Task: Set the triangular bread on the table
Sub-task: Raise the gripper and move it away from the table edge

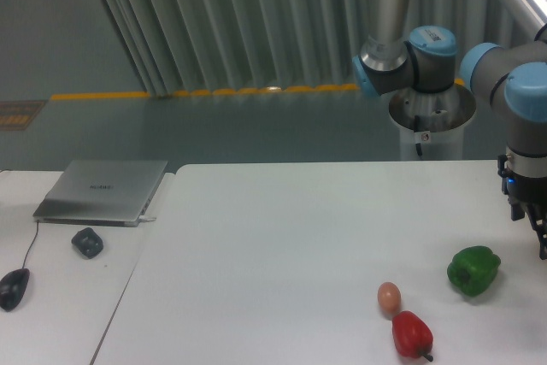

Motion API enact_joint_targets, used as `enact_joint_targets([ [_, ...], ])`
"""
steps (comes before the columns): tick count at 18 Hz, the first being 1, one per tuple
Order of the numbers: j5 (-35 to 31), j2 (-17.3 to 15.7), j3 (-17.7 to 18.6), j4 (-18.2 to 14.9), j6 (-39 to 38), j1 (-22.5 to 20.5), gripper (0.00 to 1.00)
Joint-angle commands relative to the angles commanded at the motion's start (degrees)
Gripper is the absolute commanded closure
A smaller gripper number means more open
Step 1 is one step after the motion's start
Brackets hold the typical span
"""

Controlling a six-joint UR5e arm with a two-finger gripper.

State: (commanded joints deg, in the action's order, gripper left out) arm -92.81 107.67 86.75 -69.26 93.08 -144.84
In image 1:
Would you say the red bell pepper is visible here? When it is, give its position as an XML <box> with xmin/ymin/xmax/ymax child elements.
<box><xmin>391</xmin><ymin>310</ymin><xmax>433</xmax><ymax>362</ymax></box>

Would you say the green bell pepper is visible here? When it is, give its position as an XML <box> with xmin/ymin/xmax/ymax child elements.
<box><xmin>446</xmin><ymin>245</ymin><xmax>501</xmax><ymax>297</ymax></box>

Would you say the silver closed laptop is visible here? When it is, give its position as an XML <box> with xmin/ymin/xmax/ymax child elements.
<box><xmin>33</xmin><ymin>160</ymin><xmax>168</xmax><ymax>227</ymax></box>

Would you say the white usb dongle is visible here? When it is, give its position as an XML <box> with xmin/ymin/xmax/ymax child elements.
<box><xmin>139</xmin><ymin>215</ymin><xmax>156</xmax><ymax>223</ymax></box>

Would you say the black pedestal cable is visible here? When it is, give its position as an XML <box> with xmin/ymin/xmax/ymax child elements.
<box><xmin>412</xmin><ymin>114</ymin><xmax>424</xmax><ymax>160</ymax></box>

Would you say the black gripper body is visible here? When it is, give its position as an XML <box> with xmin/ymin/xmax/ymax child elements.
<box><xmin>497</xmin><ymin>153</ymin><xmax>546</xmax><ymax>221</ymax></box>

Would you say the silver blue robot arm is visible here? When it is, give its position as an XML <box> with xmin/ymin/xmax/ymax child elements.
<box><xmin>352</xmin><ymin>0</ymin><xmax>546</xmax><ymax>244</ymax></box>

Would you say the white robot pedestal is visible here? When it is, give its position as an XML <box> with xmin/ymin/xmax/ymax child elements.
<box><xmin>388</xmin><ymin>84</ymin><xmax>477</xmax><ymax>161</ymax></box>

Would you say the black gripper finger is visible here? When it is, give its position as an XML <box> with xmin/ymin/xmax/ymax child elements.
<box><xmin>526</xmin><ymin>205</ymin><xmax>546</xmax><ymax>260</ymax></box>

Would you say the black mouse cable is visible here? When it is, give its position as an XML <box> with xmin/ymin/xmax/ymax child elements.
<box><xmin>21</xmin><ymin>220</ymin><xmax>40</xmax><ymax>271</ymax></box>

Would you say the black computer mouse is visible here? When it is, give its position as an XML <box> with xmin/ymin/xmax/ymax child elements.
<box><xmin>0</xmin><ymin>268</ymin><xmax>30</xmax><ymax>312</ymax></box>

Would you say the brown egg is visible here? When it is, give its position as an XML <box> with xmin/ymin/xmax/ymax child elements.
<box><xmin>377</xmin><ymin>282</ymin><xmax>402</xmax><ymax>314</ymax></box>

